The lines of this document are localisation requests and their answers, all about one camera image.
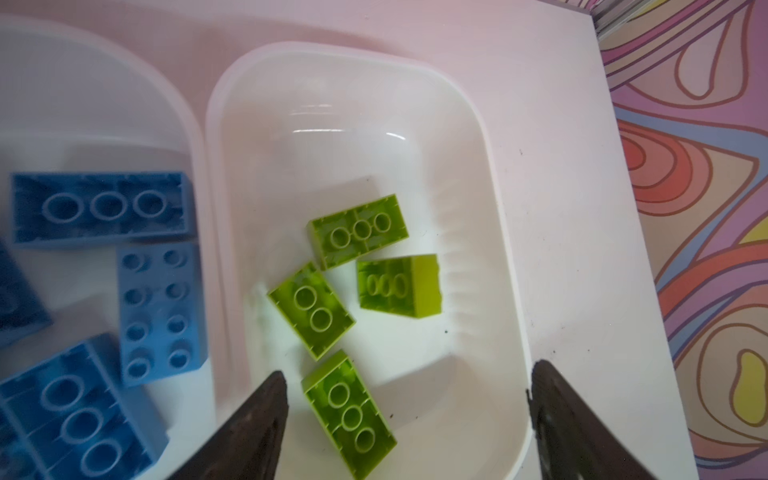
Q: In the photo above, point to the blue lego pair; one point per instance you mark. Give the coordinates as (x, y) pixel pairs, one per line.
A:
(22, 312)

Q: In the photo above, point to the white plastic bin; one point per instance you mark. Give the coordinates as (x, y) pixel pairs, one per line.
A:
(74, 102)
(296, 131)

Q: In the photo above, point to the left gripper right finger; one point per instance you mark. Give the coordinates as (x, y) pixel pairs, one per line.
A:
(572, 442)

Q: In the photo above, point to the lone green lego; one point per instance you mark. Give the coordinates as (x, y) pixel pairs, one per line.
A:
(312, 308)

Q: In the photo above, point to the blue lego mid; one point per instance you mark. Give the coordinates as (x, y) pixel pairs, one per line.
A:
(85, 209)

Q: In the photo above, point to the right white plastic bin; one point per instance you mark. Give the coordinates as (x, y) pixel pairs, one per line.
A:
(296, 131)

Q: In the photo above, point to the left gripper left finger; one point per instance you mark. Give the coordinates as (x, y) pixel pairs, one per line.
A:
(248, 444)

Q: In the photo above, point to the extra blue lego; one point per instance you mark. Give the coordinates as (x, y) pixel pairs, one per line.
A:
(162, 329)

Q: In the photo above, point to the green lego cluster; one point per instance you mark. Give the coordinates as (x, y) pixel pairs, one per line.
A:
(349, 415)

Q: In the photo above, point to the middle white plastic bin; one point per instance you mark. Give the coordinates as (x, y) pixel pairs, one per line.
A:
(74, 102)

